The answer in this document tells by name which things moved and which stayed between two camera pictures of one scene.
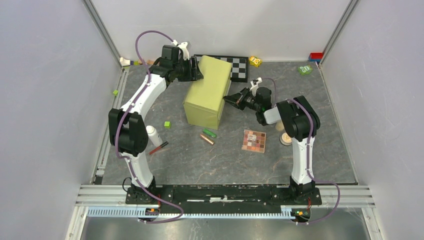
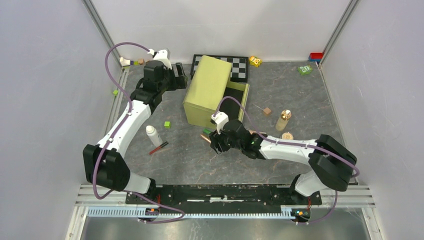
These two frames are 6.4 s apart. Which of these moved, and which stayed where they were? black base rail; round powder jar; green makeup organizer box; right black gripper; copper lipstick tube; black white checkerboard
Moved: right black gripper; green makeup organizer box
Stayed: copper lipstick tube; round powder jar; black base rail; black white checkerboard
